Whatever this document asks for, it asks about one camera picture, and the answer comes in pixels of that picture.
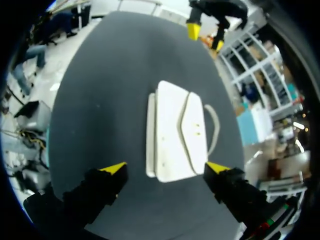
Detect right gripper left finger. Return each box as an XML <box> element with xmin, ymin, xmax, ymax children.
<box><xmin>62</xmin><ymin>161</ymin><xmax>129</xmax><ymax>225</ymax></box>

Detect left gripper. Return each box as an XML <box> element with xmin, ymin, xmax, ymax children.
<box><xmin>186</xmin><ymin>0</ymin><xmax>249</xmax><ymax>53</ymax></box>

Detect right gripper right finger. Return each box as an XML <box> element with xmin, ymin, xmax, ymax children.
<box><xmin>202</xmin><ymin>161</ymin><xmax>268</xmax><ymax>224</ymax></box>

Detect white handbag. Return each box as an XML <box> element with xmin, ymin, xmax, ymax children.
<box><xmin>145</xmin><ymin>80</ymin><xmax>221</xmax><ymax>184</ymax></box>

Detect person's legs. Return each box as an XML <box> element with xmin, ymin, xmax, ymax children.
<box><xmin>10</xmin><ymin>44</ymin><xmax>48</xmax><ymax>97</ymax></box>

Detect person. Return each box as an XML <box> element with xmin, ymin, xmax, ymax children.
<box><xmin>44</xmin><ymin>11</ymin><xmax>79</xmax><ymax>39</ymax></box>

